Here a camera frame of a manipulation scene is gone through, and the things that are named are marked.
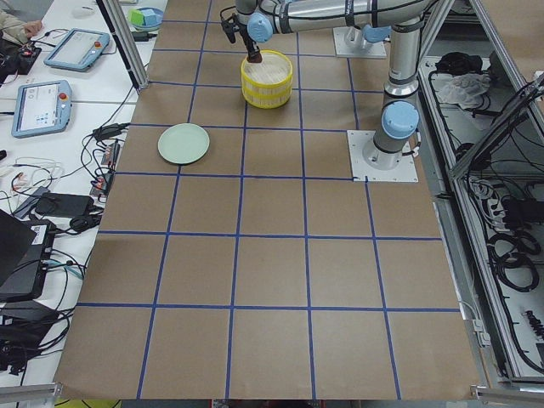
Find black laptop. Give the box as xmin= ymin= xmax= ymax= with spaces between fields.
xmin=1 ymin=211 xmax=54 ymax=303

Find aluminium frame post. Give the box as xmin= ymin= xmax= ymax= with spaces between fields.
xmin=96 ymin=0 xmax=149 ymax=93

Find black power adapter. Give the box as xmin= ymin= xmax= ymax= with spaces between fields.
xmin=35 ymin=192 xmax=94 ymax=218

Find lower blue teach pendant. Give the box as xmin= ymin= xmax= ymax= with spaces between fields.
xmin=11 ymin=80 xmax=72 ymax=139

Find upper blue teach pendant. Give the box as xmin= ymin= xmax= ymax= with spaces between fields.
xmin=44 ymin=29 xmax=110 ymax=72

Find bowl with green blue blocks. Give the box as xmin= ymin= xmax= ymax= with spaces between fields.
xmin=127 ymin=7 xmax=163 ymax=31

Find blue teach pendant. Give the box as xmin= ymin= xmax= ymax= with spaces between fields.
xmin=11 ymin=80 xmax=72 ymax=139
xmin=44 ymin=29 xmax=110 ymax=72

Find light green plate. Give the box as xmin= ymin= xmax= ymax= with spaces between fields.
xmin=157 ymin=123 xmax=210 ymax=165

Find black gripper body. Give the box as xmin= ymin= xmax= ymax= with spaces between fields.
xmin=239 ymin=23 xmax=260 ymax=54

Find yellow steamer layer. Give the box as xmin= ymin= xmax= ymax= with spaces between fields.
xmin=241 ymin=50 xmax=293 ymax=91
xmin=242 ymin=83 xmax=292 ymax=109

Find white crumpled cloth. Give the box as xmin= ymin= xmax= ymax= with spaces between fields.
xmin=437 ymin=73 xmax=491 ymax=109

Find brown steamed bun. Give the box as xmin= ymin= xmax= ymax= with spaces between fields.
xmin=247 ymin=53 xmax=263 ymax=64

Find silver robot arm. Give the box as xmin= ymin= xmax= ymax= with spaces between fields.
xmin=221 ymin=0 xmax=434 ymax=170

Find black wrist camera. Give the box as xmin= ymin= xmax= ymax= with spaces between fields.
xmin=221 ymin=14 xmax=239 ymax=44

